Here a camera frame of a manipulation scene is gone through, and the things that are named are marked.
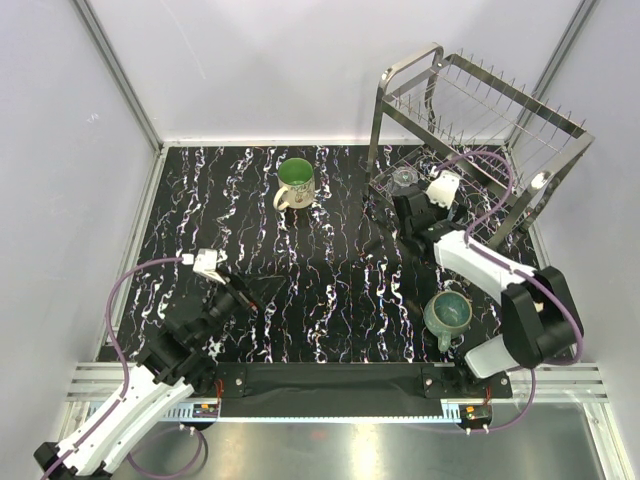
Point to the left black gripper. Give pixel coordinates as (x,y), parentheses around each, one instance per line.
(251,289)

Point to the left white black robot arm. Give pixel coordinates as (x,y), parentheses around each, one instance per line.
(170,367)

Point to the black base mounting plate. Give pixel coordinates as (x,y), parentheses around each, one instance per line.
(350,390)

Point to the black marble pattern mat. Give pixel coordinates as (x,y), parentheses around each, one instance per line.
(353,292)

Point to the teal ceramic mug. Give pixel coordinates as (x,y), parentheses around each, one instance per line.
(447,315)

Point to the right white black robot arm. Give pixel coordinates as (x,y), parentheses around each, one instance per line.
(539,319)

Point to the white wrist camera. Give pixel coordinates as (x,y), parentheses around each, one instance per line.
(206,265)
(442,190)

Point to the clear faceted glass tumbler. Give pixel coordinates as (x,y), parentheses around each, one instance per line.
(401,177)

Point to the white floral mug green inside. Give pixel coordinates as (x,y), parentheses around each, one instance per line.
(296,185)

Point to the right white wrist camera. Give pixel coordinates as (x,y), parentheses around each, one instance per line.
(442,190)

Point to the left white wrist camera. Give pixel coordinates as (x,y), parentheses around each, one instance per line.
(206,265)

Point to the steel two-tier dish rack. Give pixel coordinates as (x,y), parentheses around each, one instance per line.
(516,150)

